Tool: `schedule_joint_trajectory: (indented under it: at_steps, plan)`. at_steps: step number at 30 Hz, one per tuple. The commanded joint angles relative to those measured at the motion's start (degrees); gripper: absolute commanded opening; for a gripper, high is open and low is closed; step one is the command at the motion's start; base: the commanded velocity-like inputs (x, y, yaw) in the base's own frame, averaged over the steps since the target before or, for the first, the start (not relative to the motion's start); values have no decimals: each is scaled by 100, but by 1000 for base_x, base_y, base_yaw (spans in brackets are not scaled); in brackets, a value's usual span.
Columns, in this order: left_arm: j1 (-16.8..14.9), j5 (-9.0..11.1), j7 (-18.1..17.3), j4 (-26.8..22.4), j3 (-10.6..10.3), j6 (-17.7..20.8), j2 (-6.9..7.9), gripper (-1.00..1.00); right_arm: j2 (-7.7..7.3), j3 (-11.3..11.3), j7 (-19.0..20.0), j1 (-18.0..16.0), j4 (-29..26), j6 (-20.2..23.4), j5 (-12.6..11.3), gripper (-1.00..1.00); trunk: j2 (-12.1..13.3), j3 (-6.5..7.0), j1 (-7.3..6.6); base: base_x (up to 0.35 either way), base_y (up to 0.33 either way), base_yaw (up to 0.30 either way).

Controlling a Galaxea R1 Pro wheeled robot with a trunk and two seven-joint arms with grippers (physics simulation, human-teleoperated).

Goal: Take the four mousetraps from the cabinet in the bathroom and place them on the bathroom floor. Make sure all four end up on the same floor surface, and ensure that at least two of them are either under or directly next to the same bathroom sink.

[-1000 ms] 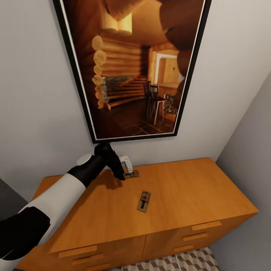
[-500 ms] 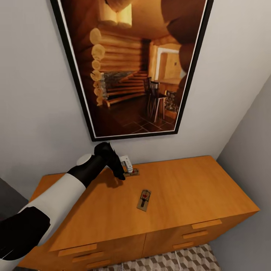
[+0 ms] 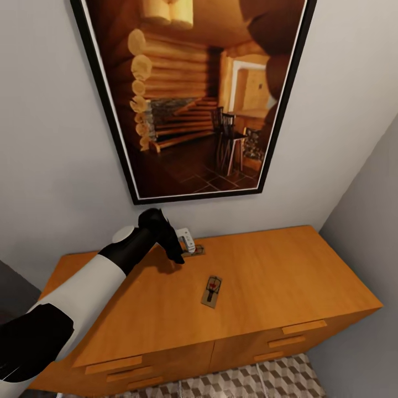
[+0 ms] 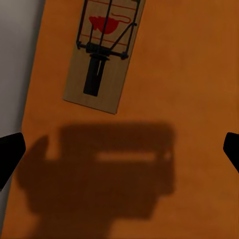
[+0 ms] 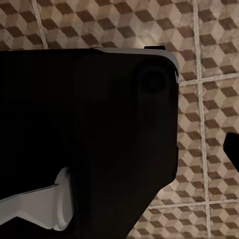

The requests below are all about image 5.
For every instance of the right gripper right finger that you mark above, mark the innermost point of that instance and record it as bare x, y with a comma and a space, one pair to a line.
231, 148

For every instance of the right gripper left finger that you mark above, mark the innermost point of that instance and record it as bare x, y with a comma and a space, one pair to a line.
12, 148

